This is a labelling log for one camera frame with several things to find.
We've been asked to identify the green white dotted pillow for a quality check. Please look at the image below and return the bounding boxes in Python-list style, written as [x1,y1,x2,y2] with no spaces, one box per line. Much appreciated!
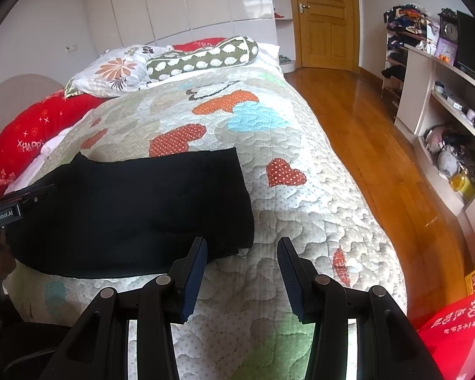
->
[146,36,259,82]

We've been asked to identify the white shelf unit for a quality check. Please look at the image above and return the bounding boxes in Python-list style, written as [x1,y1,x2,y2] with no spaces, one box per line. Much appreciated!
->
[382,3,475,263]

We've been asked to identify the patchwork heart quilt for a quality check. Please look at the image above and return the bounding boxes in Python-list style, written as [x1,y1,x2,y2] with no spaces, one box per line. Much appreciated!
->
[30,59,407,379]

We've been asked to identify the pink bed sheet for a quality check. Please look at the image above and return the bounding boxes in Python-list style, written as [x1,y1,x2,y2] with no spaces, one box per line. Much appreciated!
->
[5,111,92,194]

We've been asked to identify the beige rounded headboard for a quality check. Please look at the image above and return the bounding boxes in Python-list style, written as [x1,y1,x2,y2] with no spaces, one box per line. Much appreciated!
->
[0,74,63,133]

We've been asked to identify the red paper bag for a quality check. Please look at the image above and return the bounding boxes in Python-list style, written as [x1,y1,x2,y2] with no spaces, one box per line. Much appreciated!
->
[418,293,475,380]

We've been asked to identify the black pants with white logo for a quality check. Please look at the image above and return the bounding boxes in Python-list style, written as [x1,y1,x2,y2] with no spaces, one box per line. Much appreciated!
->
[7,149,255,279]

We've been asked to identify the dark table clock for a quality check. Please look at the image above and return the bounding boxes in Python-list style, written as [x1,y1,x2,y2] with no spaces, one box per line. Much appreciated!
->
[439,8,459,44]

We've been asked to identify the long red bolster pillow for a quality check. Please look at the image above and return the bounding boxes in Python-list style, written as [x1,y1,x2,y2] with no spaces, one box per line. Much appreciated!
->
[0,90,105,196]

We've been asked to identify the yellow bottle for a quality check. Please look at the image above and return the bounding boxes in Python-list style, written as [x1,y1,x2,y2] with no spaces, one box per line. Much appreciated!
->
[450,169,475,202]

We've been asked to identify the floral white pillow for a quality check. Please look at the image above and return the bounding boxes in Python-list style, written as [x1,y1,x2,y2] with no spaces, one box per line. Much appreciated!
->
[64,45,173,98]

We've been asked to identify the wooden door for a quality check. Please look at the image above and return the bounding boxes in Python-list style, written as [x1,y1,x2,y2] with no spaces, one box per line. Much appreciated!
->
[293,0,359,71]

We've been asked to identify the black television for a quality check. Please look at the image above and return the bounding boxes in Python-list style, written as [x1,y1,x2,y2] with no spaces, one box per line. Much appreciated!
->
[457,11,475,79]

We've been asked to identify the white wardrobe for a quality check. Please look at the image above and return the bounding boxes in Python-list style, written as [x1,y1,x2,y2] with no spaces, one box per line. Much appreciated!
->
[84,0,295,59]

